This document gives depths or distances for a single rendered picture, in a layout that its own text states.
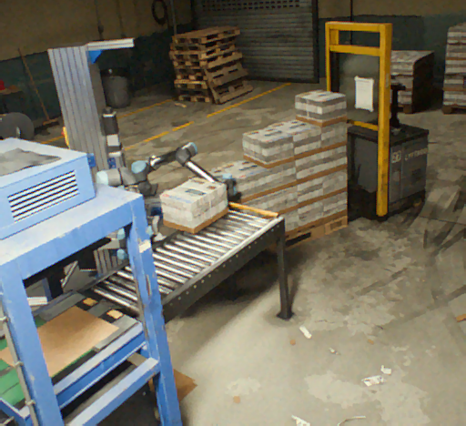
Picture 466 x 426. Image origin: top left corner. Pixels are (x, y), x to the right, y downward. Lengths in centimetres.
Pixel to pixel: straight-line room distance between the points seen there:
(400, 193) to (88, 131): 306
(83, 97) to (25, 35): 693
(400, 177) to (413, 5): 570
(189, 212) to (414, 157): 267
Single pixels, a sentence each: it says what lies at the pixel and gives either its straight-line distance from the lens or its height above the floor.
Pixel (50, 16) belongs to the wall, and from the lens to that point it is 1099.
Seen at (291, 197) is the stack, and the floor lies 50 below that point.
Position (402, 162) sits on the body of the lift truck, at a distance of 530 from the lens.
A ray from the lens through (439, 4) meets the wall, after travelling 1043.
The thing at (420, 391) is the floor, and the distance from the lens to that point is 350.
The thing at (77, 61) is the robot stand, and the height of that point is 193.
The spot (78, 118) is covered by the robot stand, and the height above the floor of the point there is 154.
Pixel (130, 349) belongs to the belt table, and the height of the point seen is 73.
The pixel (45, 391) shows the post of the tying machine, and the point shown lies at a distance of 227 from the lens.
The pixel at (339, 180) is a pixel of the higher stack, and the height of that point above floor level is 51.
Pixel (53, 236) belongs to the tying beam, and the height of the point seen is 155.
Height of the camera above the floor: 239
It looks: 23 degrees down
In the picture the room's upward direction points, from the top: 6 degrees counter-clockwise
